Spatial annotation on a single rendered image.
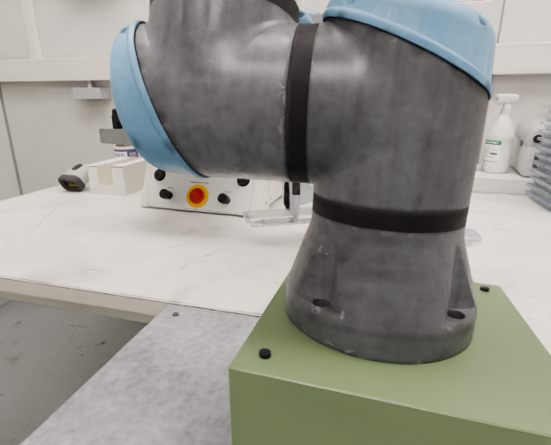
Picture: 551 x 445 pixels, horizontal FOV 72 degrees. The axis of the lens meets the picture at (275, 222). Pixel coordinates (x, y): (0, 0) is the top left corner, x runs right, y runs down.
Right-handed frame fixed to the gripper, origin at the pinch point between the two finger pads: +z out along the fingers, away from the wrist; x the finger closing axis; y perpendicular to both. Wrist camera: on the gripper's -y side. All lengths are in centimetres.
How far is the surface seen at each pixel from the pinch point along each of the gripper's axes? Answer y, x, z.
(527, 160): 82, 27, -4
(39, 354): -88, 82, 82
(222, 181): -11.7, 23.9, -1.5
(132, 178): -37, 50, 2
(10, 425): -83, 43, 82
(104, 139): -36.0, 13.3, -13.4
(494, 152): 78, 36, -5
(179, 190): -22.5, 28.5, 1.4
